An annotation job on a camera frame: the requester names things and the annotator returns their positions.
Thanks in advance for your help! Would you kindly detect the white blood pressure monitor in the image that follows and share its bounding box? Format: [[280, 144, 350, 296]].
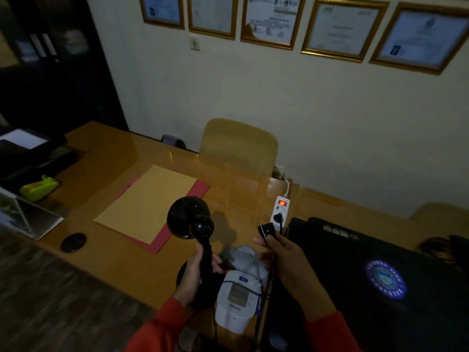
[[214, 270, 263, 335]]

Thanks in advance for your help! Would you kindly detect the white paper sheet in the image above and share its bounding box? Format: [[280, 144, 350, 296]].
[[0, 129, 48, 150]]

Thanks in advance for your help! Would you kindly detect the dark wooden cabinet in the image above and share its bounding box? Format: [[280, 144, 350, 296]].
[[0, 0, 129, 133]]

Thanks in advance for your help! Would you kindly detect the clear acrylic sign holder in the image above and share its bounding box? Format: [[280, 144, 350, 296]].
[[0, 187, 65, 241]]

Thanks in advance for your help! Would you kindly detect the grey blood pressure cuff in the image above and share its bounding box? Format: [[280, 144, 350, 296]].
[[221, 245, 270, 286]]

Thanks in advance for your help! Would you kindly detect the gold framed certificate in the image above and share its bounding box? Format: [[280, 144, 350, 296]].
[[240, 0, 307, 51], [187, 0, 239, 41], [139, 0, 185, 30], [301, 0, 390, 64], [369, 1, 469, 76]]

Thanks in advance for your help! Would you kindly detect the person's right forearm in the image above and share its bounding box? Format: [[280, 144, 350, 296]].
[[304, 302, 362, 352]]

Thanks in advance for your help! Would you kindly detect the black laptop with round sticker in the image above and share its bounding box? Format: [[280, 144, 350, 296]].
[[259, 217, 469, 352]]

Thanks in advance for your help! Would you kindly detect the person's left hand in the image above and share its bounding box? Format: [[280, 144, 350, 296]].
[[172, 242, 225, 308]]

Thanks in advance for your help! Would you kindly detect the black desk lamp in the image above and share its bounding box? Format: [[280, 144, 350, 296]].
[[167, 196, 225, 310]]

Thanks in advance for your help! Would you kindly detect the person's left forearm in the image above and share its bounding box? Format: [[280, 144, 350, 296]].
[[125, 297, 186, 352]]

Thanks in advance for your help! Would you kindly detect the black round lid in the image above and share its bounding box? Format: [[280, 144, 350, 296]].
[[60, 232, 88, 253]]

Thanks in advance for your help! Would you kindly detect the black lamp cable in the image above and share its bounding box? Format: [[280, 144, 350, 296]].
[[252, 249, 275, 350]]

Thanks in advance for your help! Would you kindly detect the person's right hand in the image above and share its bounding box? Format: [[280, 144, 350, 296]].
[[252, 231, 336, 324]]

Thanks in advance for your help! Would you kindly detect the red paper folder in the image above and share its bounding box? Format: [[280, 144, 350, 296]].
[[115, 175, 211, 254]]

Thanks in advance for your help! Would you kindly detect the brown paper envelope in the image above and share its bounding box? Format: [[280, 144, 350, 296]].
[[94, 165, 198, 245]]

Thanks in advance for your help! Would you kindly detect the white power strip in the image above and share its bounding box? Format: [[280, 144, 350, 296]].
[[270, 196, 291, 235]]

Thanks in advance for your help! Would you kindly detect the green tape dispenser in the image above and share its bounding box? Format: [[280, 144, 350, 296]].
[[19, 175, 60, 203]]

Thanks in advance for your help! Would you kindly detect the purple bag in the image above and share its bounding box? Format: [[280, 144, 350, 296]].
[[161, 134, 187, 150]]

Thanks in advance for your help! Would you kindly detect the black power plug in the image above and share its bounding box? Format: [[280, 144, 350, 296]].
[[256, 215, 278, 242]]

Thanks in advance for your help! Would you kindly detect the black document tray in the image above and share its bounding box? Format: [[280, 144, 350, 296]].
[[0, 124, 80, 195]]

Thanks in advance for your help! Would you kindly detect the beige padded chair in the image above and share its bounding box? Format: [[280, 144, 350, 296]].
[[199, 118, 278, 178]]

